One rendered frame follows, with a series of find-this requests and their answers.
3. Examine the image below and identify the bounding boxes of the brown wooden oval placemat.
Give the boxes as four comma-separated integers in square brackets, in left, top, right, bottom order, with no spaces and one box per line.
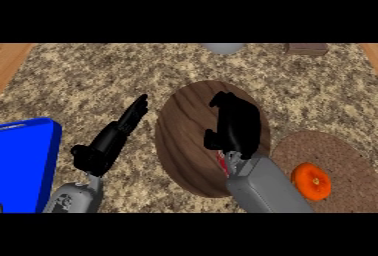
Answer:
[153,79,273,199]

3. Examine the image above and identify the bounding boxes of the red can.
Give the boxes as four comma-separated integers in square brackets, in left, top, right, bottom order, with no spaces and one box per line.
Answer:
[215,150,233,178]

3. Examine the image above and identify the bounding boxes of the brown round cork mat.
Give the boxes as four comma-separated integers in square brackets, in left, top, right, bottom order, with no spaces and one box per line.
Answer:
[268,130,378,214]

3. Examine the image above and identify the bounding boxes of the blue box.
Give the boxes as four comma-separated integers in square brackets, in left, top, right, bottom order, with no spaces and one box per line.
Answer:
[0,116,64,214]

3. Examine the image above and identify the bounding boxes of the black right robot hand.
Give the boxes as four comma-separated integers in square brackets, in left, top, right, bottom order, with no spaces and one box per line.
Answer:
[202,90,262,161]

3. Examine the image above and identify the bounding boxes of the grey bowl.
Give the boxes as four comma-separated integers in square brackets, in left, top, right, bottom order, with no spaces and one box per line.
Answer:
[200,43,246,56]

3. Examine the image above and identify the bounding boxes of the orange fruit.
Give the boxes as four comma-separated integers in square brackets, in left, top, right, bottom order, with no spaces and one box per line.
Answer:
[289,162,333,202]

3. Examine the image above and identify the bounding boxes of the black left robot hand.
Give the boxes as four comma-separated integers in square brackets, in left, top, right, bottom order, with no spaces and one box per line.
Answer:
[69,93,150,178]

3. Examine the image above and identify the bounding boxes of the brown block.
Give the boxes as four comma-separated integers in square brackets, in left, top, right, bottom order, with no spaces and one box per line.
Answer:
[283,43,330,57]

